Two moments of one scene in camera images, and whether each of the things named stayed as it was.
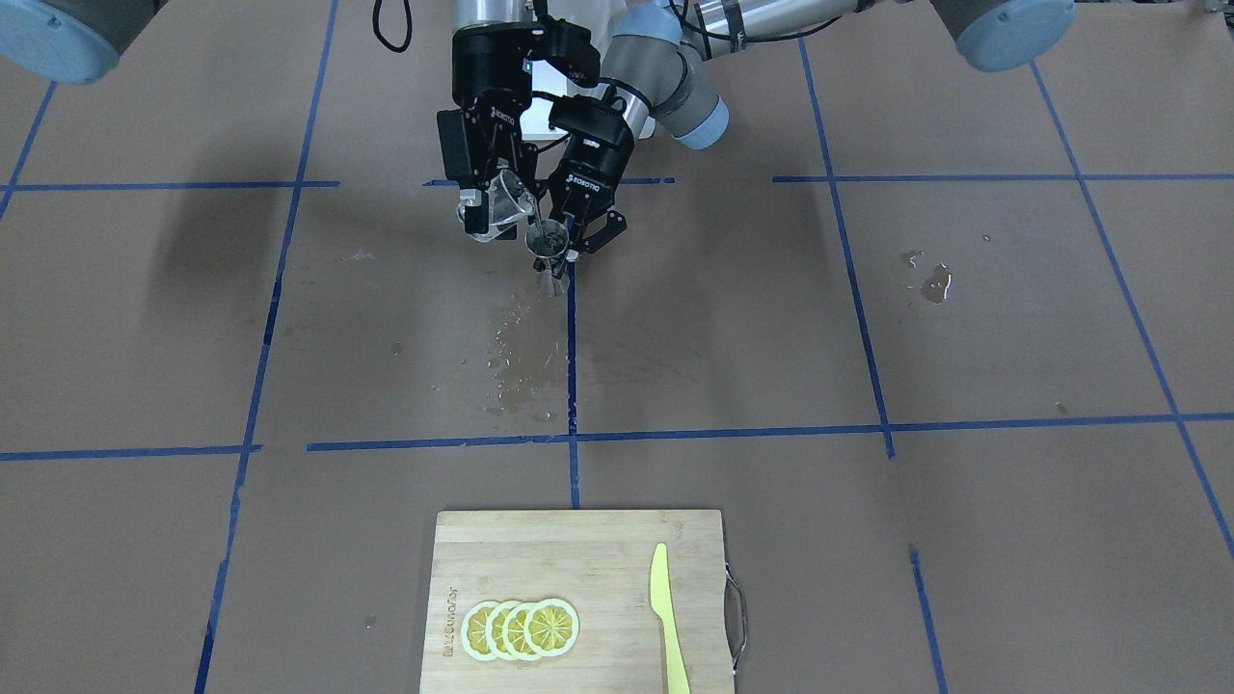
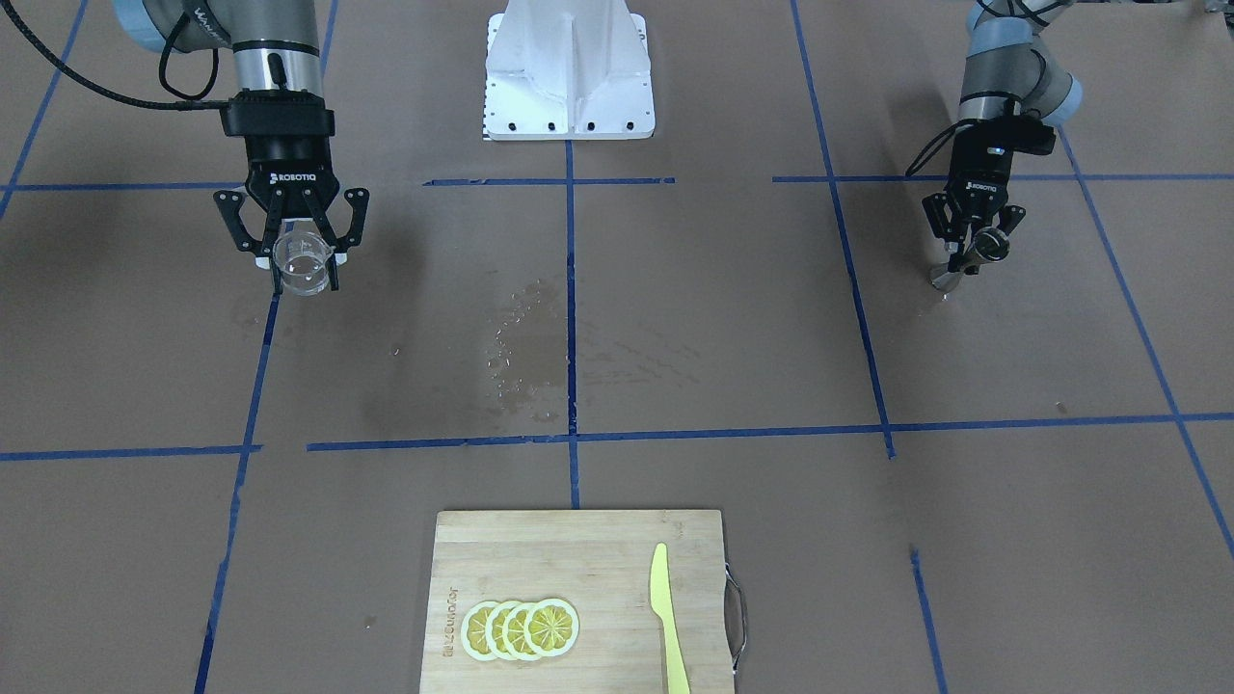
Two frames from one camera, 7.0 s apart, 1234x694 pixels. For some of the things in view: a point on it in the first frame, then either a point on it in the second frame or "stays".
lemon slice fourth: x=550 y=627 stays
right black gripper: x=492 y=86 -> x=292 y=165
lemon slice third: x=513 y=630 stays
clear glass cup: x=508 y=201 -> x=304 y=260
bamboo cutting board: x=600 y=562 stays
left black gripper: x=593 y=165 -> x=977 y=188
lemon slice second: x=495 y=626 stays
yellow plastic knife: x=661 y=604 stays
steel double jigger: x=549 y=238 -> x=989 y=245
